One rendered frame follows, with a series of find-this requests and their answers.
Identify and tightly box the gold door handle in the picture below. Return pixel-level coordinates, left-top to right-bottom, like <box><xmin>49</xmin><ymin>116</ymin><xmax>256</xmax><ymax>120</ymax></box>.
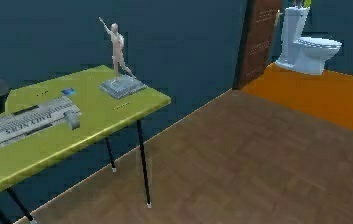
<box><xmin>273</xmin><ymin>9</ymin><xmax>282</xmax><ymax>27</ymax></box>

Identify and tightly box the brown wooden room door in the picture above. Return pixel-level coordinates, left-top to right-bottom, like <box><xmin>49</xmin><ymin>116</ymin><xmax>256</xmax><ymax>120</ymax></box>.
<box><xmin>232</xmin><ymin>0</ymin><xmax>284</xmax><ymax>91</ymax></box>

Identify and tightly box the small blue card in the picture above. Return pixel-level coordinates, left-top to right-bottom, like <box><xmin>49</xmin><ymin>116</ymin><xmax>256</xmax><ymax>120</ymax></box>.
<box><xmin>60</xmin><ymin>87</ymin><xmax>77</xmax><ymax>97</ymax></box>

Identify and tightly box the beige human figure statue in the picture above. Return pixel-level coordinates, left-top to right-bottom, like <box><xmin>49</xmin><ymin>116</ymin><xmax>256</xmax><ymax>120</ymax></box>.
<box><xmin>98</xmin><ymin>16</ymin><xmax>148</xmax><ymax>100</ymax></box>

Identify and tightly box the grey newspaper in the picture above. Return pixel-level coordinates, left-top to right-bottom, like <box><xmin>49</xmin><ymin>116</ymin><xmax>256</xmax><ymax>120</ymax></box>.
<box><xmin>0</xmin><ymin>95</ymin><xmax>83</xmax><ymax>154</ymax></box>

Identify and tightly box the white toilet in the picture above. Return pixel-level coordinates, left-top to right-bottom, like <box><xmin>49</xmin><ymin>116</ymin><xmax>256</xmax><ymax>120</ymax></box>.
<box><xmin>274</xmin><ymin>5</ymin><xmax>343</xmax><ymax>76</ymax></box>

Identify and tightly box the yellow-green table with black legs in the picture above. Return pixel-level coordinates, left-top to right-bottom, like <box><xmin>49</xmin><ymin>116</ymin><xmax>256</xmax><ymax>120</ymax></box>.
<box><xmin>0</xmin><ymin>64</ymin><xmax>172</xmax><ymax>224</ymax></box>

